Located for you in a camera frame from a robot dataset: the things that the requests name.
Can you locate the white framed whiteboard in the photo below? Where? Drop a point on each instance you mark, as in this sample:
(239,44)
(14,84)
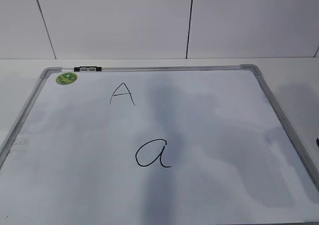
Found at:
(156,146)

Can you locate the black board hanger clip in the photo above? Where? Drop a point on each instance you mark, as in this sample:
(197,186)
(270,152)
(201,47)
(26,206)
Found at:
(87,68)

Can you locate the round green magnet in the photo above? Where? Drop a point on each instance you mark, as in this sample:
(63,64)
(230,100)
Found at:
(66,78)

